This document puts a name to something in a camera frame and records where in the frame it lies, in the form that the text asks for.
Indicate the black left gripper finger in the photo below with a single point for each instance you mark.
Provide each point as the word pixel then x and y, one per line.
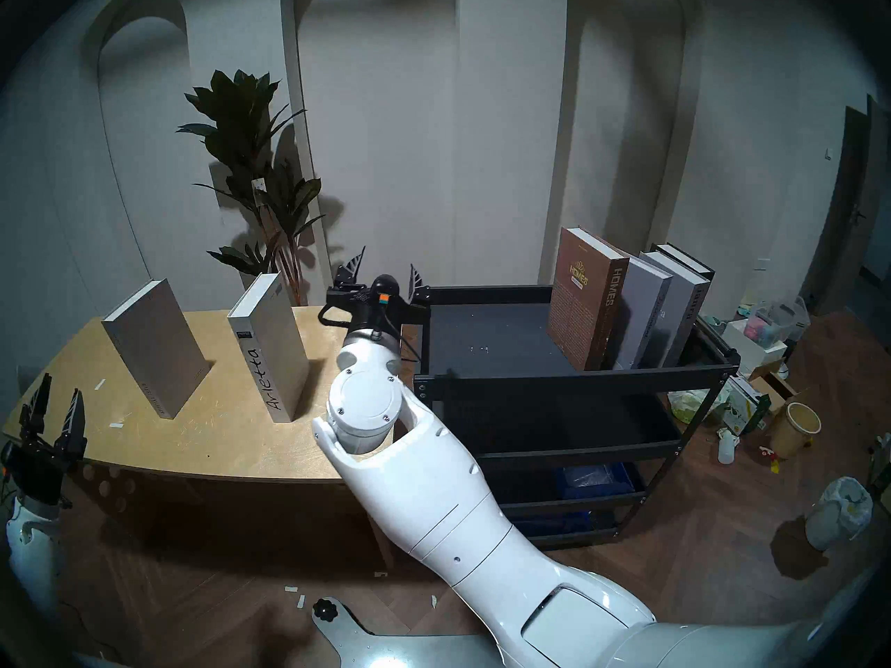
pixel 74 423
pixel 36 409

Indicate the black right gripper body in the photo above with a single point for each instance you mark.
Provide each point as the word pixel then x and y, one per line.
pixel 376 308

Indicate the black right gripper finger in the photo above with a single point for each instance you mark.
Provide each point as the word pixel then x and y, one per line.
pixel 351 270
pixel 418 287

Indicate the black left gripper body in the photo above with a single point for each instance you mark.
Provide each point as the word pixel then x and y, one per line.
pixel 38 472

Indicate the white Arietta book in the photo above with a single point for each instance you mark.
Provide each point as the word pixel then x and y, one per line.
pixel 268 353

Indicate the brown Homes book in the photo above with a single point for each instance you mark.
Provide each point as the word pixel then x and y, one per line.
pixel 578 305

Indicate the grey Discontent book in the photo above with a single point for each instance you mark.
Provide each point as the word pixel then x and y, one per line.
pixel 644 312

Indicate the grey ianra book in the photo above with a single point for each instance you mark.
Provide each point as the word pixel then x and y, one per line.
pixel 686 305

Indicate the black Century book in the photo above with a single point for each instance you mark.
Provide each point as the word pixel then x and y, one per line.
pixel 689 259

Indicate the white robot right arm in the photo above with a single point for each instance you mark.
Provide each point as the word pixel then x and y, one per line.
pixel 445 499

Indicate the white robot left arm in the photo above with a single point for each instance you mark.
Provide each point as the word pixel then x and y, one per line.
pixel 31 548

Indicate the black metal shelf cart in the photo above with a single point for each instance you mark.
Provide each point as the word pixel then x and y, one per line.
pixel 487 339

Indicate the grey Special Issue book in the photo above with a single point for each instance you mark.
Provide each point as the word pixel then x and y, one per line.
pixel 156 346

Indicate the light wooden table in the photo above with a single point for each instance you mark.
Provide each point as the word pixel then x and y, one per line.
pixel 230 444

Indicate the tall green potted plant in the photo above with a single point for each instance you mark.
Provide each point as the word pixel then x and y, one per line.
pixel 237 117

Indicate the blue plastic bin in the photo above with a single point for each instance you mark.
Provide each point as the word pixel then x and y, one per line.
pixel 598 480

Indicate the flat blue tray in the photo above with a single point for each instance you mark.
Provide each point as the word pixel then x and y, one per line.
pixel 557 524

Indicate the light green plastic bag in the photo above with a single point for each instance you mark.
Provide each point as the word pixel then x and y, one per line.
pixel 692 406

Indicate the black star knob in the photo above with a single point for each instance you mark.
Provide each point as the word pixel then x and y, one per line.
pixel 324 610

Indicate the white square box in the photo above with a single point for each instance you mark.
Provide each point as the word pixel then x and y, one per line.
pixel 748 346

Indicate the green and white carton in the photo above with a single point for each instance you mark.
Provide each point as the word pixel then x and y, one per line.
pixel 741 402

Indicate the small white bottle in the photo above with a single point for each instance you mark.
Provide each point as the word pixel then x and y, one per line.
pixel 727 449

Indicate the clear plastic storage box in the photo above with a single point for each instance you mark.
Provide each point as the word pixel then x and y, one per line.
pixel 776 322

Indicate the brown cardboard box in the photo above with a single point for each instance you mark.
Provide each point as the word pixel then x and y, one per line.
pixel 783 388

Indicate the small red yellow object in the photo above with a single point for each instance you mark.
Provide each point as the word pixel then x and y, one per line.
pixel 771 458

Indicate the yellow round bucket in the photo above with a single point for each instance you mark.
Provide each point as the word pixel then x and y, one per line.
pixel 793 433

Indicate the dark door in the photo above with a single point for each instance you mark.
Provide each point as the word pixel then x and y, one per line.
pixel 846 207

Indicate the white bin with bag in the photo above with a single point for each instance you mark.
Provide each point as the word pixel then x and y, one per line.
pixel 839 513

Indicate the grey metal robot base plate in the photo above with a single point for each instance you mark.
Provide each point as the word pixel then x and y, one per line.
pixel 376 649

